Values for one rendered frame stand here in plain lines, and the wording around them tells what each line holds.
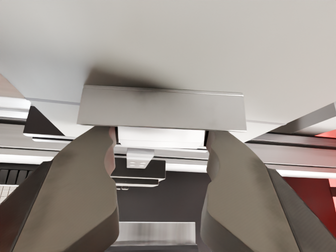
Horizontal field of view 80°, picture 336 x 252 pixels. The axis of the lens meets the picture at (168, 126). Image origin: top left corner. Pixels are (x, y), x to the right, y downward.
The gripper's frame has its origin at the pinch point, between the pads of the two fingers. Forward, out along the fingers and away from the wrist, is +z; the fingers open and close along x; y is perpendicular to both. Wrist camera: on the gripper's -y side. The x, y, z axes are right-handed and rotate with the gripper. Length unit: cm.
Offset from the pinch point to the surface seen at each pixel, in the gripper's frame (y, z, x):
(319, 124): 16, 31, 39
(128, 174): 22.1, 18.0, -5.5
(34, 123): 4.8, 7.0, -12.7
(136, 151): 9.9, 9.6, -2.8
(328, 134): 39, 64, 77
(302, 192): 54, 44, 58
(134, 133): 3.7, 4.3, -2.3
